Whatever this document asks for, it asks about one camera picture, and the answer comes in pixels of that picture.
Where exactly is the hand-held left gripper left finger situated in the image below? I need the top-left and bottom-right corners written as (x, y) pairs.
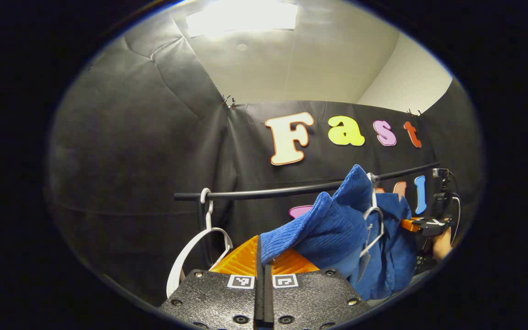
top-left (159, 235), bottom-right (264, 330)

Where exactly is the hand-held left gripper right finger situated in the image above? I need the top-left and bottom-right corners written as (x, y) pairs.
top-left (264, 247), bottom-right (373, 330)

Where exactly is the clear hook clothes hanger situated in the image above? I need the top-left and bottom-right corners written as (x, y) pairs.
top-left (357, 172), bottom-right (386, 283)

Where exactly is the blue corduroy shirt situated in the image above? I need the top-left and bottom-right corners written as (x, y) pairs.
top-left (260, 164), bottom-right (418, 301)

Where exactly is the white plastic clothes hanger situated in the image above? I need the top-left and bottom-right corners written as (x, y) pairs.
top-left (166, 187), bottom-right (234, 299)

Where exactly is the black metal clothes rack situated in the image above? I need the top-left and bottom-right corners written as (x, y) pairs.
top-left (173, 161), bottom-right (441, 270)

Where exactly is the black backdrop cloth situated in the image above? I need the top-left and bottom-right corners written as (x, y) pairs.
top-left (46, 11), bottom-right (484, 308)

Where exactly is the ceiling light panel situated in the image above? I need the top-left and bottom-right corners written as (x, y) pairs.
top-left (186, 0), bottom-right (299, 38)

